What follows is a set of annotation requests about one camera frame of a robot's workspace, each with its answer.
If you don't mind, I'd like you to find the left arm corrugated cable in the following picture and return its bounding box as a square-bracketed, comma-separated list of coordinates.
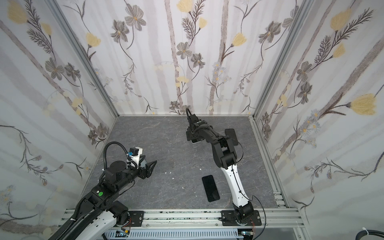
[53, 141, 130, 240]

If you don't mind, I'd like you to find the aluminium mounting rail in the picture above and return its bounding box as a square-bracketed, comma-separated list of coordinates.
[130, 208, 305, 229]

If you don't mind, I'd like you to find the black phone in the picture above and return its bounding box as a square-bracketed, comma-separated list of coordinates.
[202, 175, 220, 203]

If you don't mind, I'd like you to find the white perforated cable duct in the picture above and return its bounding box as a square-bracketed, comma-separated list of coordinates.
[105, 229, 244, 240]

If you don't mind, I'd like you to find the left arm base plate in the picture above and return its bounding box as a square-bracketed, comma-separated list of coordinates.
[123, 211, 145, 228]

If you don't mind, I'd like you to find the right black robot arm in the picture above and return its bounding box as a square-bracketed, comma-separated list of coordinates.
[186, 111, 254, 226]

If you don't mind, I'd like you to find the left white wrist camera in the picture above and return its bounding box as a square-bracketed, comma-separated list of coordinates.
[127, 147, 143, 169]

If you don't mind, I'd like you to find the black phone case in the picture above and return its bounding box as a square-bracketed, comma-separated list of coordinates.
[225, 129, 239, 146]

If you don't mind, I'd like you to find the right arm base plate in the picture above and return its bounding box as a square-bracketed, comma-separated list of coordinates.
[219, 210, 262, 227]

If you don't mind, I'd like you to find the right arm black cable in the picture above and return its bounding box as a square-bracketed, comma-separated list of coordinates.
[185, 107, 267, 240]

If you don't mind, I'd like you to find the black hose bottom corner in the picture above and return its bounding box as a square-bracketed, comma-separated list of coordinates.
[355, 227, 384, 240]

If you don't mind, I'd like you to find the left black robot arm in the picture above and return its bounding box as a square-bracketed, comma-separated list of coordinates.
[50, 161, 157, 240]

